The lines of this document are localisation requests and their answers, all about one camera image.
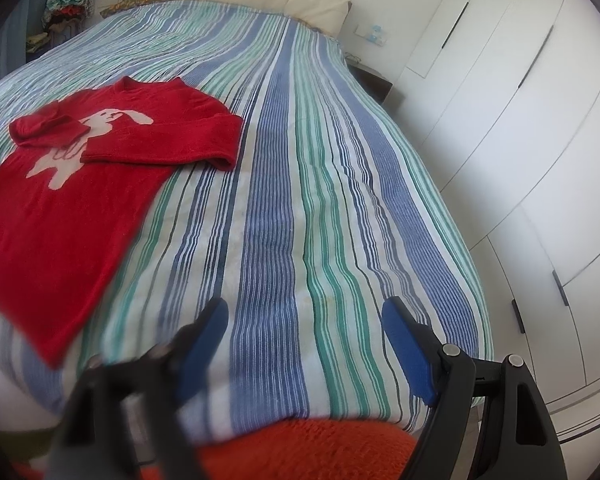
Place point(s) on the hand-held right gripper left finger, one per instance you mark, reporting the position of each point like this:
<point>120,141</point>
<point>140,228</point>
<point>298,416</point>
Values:
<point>205,345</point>

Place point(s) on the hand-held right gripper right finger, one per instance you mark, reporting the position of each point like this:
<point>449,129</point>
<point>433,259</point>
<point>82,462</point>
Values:
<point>405,345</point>

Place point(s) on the red sweater with white rabbit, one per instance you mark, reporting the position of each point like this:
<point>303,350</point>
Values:
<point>55,220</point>

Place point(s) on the pile of colourful clothes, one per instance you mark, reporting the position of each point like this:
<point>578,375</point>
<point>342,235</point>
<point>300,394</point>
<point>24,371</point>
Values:
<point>70,10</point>

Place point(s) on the blue curtain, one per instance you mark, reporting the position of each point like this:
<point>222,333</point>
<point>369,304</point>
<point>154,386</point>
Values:
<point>20,35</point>

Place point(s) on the orange knitted cloth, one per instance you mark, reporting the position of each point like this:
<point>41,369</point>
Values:
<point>305,450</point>

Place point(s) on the striped blue green bedspread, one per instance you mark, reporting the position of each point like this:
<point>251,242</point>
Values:
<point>290,210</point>

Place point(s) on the yellow patterned pillow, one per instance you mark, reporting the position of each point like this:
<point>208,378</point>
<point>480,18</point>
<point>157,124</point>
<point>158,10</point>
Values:
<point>125,6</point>

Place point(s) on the white wardrobe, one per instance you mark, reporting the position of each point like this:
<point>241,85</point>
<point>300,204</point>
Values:
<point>505,110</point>

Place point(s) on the dark nightstand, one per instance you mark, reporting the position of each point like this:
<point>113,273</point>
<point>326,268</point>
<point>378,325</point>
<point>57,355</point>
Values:
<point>375,85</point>

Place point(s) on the white wall socket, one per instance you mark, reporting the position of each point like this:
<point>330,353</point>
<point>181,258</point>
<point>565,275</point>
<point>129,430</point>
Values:
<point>372,35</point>

